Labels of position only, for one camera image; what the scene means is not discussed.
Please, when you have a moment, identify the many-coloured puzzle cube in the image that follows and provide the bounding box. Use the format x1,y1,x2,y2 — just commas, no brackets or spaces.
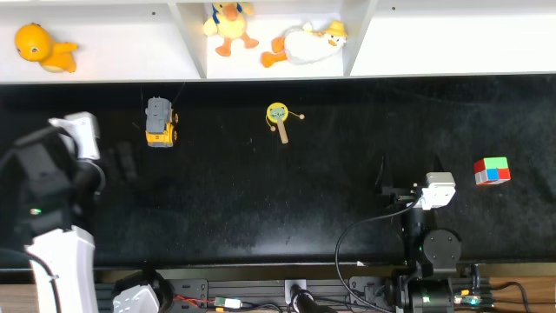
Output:
473,156,513,187

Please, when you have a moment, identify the yellow rattle drum toy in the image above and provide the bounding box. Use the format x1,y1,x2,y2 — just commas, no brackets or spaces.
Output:
265,102,306,145

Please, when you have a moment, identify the black cable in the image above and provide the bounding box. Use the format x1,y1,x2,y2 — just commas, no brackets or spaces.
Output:
334,193,425,313
0,247,62,313

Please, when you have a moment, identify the grey and yellow toy truck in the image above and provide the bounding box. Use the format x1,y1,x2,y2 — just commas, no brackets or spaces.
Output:
144,97,180,150

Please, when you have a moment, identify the yellow plush duck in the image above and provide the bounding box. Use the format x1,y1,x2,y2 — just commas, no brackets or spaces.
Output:
202,2,261,58

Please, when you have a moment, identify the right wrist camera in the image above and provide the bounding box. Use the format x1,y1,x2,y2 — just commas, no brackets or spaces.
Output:
419,171,457,211

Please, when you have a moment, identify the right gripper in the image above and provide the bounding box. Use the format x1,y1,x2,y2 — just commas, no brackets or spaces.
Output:
375,154,447,206

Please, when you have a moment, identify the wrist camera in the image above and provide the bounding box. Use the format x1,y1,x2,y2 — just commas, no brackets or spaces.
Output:
48,111,102,161
419,171,457,211

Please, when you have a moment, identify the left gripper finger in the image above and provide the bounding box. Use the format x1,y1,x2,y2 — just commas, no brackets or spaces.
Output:
116,141,138,183
105,146,118,176

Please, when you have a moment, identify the white shelf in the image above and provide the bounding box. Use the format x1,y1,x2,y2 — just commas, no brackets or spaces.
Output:
0,0,556,84

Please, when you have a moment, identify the mounting rail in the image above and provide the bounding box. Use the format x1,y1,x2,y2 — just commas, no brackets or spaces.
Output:
93,263,531,313

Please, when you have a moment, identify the yellow rubber duck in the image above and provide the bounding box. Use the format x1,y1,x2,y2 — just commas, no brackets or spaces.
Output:
14,23,80,74

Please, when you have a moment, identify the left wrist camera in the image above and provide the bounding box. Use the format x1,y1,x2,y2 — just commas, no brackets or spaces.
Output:
48,111,102,161

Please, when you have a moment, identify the white plush duck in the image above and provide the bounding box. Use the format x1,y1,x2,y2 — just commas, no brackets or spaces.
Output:
260,19,349,69

